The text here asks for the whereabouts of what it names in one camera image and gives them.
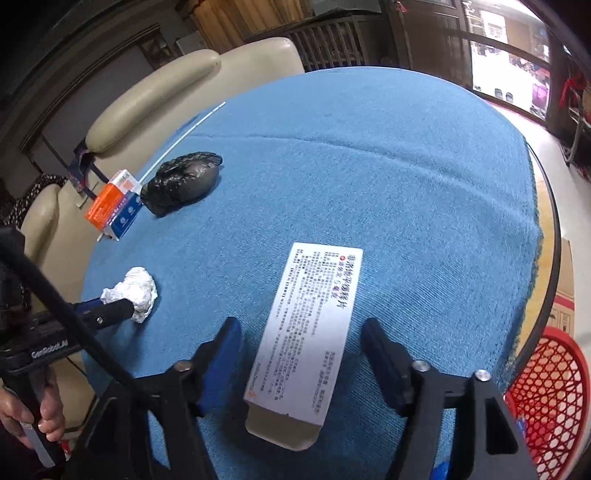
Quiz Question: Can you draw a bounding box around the round wooden table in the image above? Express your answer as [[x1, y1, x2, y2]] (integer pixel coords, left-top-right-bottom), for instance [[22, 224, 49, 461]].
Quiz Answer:
[[522, 134, 564, 384]]

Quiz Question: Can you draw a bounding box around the orange and white box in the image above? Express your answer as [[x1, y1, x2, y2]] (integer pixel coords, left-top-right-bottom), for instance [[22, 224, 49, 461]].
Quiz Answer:
[[84, 169, 143, 241]]

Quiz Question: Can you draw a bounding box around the black white patterned clothing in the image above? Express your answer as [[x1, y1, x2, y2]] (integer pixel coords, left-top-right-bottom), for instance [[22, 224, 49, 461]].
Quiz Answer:
[[9, 173, 68, 222]]

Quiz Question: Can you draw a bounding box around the white refrigerator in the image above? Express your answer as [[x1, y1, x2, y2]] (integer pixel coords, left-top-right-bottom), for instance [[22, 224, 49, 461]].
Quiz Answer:
[[175, 32, 208, 54]]

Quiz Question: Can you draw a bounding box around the patterned cloth bag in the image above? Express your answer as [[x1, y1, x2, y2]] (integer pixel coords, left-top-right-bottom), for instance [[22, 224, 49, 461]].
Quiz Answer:
[[67, 141, 109, 197]]

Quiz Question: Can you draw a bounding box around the red cloth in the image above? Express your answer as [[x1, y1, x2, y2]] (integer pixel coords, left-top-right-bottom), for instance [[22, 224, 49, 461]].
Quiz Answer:
[[561, 74, 589, 104]]

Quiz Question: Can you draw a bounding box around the wooden glazed door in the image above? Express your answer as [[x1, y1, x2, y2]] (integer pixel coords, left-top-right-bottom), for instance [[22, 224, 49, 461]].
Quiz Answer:
[[385, 0, 474, 90]]

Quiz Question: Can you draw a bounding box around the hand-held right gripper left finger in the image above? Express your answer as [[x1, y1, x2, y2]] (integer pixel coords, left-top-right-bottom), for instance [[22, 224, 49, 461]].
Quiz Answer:
[[69, 316, 244, 480]]

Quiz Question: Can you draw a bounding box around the blue tablecloth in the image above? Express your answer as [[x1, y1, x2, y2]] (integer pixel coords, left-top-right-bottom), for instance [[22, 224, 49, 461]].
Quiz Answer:
[[78, 67, 543, 480]]

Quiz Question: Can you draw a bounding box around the black cable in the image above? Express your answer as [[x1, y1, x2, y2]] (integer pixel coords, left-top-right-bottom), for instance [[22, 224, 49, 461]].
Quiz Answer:
[[0, 237, 139, 388]]

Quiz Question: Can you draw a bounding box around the wooden crib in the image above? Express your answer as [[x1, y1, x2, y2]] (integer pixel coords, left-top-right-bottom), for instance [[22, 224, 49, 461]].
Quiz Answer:
[[286, 14, 386, 72]]

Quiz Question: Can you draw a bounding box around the white printed medicine box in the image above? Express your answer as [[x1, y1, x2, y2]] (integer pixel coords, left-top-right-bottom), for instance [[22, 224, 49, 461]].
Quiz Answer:
[[243, 241, 364, 452]]

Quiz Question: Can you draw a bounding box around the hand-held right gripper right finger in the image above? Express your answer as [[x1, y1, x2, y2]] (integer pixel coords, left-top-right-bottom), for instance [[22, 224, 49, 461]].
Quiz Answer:
[[360, 318, 541, 480]]

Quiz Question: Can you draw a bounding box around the red plastic basket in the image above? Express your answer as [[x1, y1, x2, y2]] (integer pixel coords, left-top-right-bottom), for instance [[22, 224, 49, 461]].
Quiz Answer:
[[503, 325, 583, 472]]

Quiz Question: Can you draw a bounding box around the white paper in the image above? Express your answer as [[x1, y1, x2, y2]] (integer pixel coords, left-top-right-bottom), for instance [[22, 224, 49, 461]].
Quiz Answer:
[[102, 267, 158, 324]]

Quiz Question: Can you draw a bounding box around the black plastic bag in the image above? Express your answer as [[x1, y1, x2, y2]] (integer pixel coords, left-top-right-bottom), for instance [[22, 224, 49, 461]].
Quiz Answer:
[[140, 151, 223, 217]]

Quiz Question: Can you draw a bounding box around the cardboard box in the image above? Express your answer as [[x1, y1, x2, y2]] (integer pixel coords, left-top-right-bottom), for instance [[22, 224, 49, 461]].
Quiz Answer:
[[547, 240, 575, 330]]

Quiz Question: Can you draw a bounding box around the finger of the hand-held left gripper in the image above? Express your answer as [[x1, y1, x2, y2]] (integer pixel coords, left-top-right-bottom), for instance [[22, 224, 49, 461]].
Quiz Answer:
[[69, 300, 134, 330], [70, 298, 108, 315]]

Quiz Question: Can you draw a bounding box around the purple bag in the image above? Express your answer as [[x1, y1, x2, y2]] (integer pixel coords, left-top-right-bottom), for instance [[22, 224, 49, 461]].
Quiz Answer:
[[531, 82, 550, 112]]

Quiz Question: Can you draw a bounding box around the cream leather sofa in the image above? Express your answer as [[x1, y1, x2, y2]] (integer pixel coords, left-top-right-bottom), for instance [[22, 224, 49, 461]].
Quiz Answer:
[[14, 37, 305, 435]]

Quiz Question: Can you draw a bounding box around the thin white stick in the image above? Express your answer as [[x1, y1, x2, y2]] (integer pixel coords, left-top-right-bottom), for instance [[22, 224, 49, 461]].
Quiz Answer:
[[95, 102, 227, 243]]

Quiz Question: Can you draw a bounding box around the wooden glazed door frame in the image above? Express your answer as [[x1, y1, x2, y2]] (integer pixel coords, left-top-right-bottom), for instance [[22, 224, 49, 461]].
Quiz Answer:
[[462, 0, 573, 125]]

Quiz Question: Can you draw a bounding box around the person's left hand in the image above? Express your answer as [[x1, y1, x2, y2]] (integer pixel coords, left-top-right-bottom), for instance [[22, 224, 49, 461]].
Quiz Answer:
[[0, 369, 66, 450]]

